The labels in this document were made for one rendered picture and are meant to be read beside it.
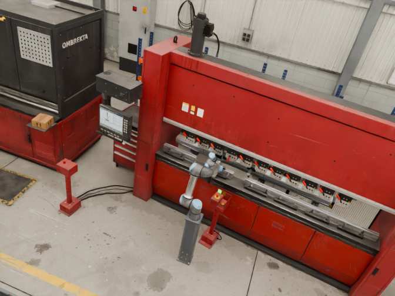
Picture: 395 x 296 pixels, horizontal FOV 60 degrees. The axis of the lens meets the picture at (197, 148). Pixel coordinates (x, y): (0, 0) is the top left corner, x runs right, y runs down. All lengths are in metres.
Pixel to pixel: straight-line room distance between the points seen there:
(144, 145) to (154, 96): 0.78
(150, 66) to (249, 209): 2.20
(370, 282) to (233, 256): 1.66
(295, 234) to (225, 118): 1.71
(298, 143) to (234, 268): 1.84
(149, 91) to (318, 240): 2.76
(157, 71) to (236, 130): 1.16
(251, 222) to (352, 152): 1.63
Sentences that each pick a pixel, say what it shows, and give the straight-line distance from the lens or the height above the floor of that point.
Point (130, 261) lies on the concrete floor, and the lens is 4.56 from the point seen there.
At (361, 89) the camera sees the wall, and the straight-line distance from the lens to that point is 8.44.
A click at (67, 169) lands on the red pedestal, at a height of 0.80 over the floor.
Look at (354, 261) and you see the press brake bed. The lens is 4.72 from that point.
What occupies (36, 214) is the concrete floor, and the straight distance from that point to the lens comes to 5.18.
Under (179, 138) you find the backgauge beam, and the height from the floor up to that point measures 0.98.
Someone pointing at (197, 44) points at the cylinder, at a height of 2.44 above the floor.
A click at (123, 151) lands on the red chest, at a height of 0.40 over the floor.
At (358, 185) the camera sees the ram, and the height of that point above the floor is 1.52.
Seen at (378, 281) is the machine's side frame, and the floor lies 0.53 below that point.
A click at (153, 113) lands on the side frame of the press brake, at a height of 1.52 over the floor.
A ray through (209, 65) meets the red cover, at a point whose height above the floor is 2.29.
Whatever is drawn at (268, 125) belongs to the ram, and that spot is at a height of 1.82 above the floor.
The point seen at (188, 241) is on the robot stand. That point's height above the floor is 0.43.
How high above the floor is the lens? 3.69
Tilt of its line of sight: 34 degrees down
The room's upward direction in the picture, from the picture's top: 11 degrees clockwise
